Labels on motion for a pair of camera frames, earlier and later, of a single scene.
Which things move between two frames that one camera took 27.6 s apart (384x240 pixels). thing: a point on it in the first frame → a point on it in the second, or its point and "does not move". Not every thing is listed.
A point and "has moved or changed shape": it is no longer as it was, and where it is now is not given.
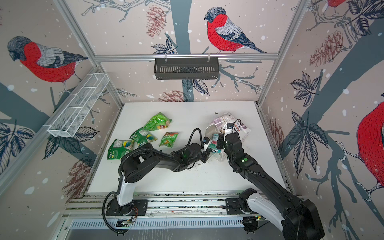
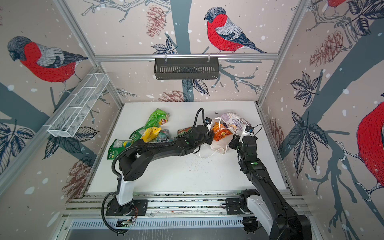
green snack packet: x=157 y=121 has moved or changed shape
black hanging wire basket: x=186 y=68 does not move
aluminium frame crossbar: x=185 y=57 does not move
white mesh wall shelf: x=78 y=105 does not move
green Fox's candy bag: x=119 y=148 does not move
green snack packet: x=169 y=139 has moved or changed shape
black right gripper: x=221 y=142 → x=236 y=141
